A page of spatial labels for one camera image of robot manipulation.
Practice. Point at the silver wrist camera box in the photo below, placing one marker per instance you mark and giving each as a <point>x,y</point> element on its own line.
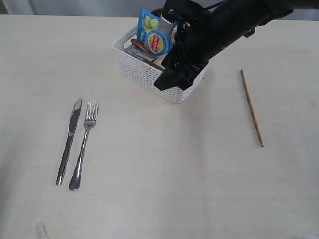
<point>166,25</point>

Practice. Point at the blue chips bag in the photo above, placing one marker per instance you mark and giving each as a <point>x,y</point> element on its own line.
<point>157,42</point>

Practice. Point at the brown round plate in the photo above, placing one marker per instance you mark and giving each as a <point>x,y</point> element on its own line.
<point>157,12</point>

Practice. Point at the silver metal fork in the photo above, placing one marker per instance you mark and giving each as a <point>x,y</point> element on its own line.
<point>89,123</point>

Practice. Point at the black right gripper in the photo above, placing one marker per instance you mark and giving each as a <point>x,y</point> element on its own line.
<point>200,36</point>

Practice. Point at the brown wooden handled utensil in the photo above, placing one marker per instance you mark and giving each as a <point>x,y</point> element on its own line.
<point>142,46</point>

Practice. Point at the grey speckled ceramic bowl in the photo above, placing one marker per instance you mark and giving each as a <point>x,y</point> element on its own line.
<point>157,63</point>

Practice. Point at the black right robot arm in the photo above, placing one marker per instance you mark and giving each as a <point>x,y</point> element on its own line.
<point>241,17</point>

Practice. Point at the silver metal table knife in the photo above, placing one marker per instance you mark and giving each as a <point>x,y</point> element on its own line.
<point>71,131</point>

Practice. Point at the white curtain backdrop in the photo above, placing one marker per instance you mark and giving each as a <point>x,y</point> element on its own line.
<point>108,8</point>

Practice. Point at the brown wooden chopstick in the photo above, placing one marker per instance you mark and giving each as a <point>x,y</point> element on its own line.
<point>250,105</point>

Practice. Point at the white perforated plastic basket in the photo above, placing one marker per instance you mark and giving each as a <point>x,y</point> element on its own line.
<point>144,74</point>

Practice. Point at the shiny steel cup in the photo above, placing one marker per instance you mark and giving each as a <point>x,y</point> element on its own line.
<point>142,56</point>

